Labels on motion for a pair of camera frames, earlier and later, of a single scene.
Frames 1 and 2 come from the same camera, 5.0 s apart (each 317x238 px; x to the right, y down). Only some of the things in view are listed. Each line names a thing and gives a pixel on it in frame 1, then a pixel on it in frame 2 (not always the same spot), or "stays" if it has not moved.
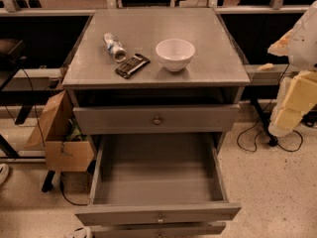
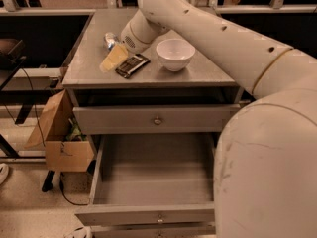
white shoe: [4, 172] stays
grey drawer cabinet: [163, 87] stays
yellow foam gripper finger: [302, 95] -> [116, 56]
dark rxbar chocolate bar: [134, 64] stays
